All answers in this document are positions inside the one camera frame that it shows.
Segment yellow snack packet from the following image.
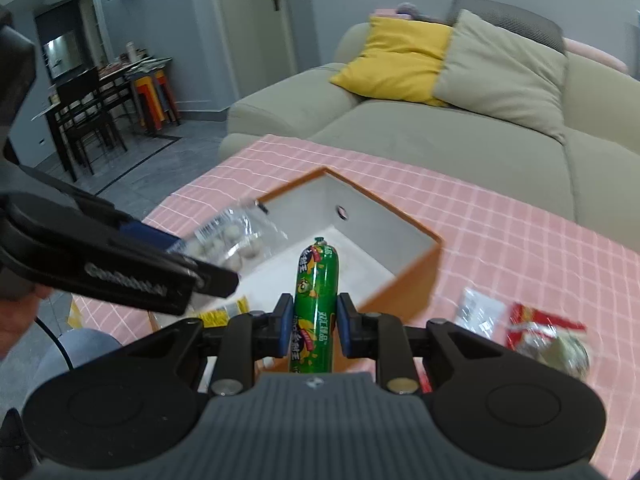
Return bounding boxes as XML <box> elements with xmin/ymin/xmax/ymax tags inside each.
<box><xmin>196</xmin><ymin>296</ymin><xmax>250</xmax><ymax>328</ymax></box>

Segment green sausage stick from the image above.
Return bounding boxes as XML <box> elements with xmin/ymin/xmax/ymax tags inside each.
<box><xmin>288</xmin><ymin>236</ymin><xmax>340</xmax><ymax>374</ymax></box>

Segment clear candy bag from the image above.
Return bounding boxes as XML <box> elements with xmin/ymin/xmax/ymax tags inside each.
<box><xmin>168</xmin><ymin>200</ymin><xmax>288</xmax><ymax>275</ymax></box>

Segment silver green snack bag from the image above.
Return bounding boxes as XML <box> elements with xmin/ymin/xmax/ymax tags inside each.
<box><xmin>536</xmin><ymin>336</ymin><xmax>590</xmax><ymax>380</ymax></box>

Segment person's left hand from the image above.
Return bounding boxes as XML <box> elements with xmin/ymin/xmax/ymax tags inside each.
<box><xmin>0</xmin><ymin>285</ymin><xmax>53</xmax><ymax>359</ymax></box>

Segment orange cardboard box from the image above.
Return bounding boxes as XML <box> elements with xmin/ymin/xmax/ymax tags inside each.
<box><xmin>147</xmin><ymin>164</ymin><xmax>445</xmax><ymax>374</ymax></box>

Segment white snack bar wrapper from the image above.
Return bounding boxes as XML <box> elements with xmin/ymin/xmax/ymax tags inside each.
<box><xmin>454</xmin><ymin>287</ymin><xmax>508</xmax><ymax>344</ymax></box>

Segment dark dining chair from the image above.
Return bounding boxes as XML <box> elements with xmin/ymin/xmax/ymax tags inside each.
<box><xmin>55</xmin><ymin>67</ymin><xmax>128</xmax><ymax>174</ymax></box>

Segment stacked colourful stools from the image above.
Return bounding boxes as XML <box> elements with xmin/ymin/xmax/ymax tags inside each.
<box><xmin>131</xmin><ymin>70</ymin><xmax>181</xmax><ymax>136</ymax></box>

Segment dark dining table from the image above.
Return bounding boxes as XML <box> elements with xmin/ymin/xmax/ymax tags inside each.
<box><xmin>37</xmin><ymin>56</ymin><xmax>181</xmax><ymax>181</ymax></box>

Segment red snack packet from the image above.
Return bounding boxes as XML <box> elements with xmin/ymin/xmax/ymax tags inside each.
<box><xmin>506</xmin><ymin>302</ymin><xmax>588</xmax><ymax>356</ymax></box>

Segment pink checkered tablecloth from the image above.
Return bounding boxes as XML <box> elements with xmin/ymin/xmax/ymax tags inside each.
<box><xmin>69</xmin><ymin>133</ymin><xmax>640</xmax><ymax>480</ymax></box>

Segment white door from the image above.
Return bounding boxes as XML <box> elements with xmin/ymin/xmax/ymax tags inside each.
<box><xmin>214</xmin><ymin>0</ymin><xmax>297</xmax><ymax>98</ymax></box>

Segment beige sofa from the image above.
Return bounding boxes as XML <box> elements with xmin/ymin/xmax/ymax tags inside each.
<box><xmin>218</xmin><ymin>23</ymin><xmax>639</xmax><ymax>249</ymax></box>

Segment yellow cushion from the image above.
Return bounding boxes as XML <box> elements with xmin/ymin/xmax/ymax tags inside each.
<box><xmin>331</xmin><ymin>15</ymin><xmax>452</xmax><ymax>106</ymax></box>

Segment beige cushion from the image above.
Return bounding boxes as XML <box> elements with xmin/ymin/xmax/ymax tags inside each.
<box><xmin>433</xmin><ymin>10</ymin><xmax>567</xmax><ymax>141</ymax></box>

